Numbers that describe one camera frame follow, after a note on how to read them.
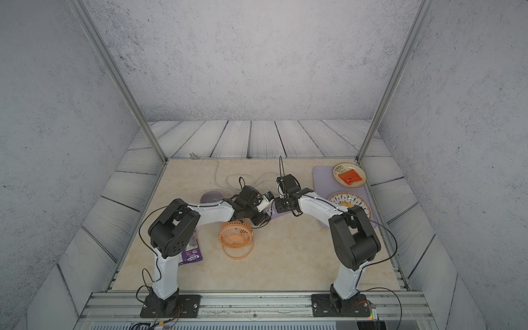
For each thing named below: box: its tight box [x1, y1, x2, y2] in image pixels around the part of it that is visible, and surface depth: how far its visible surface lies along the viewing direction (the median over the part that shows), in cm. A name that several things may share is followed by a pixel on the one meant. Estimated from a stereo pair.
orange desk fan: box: [217, 220, 255, 260], surface depth 86 cm
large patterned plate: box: [327, 191, 372, 220], surface depth 103 cm
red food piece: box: [338, 169, 363, 186], surface depth 111 cm
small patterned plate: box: [332, 162, 367, 189], surface depth 113 cm
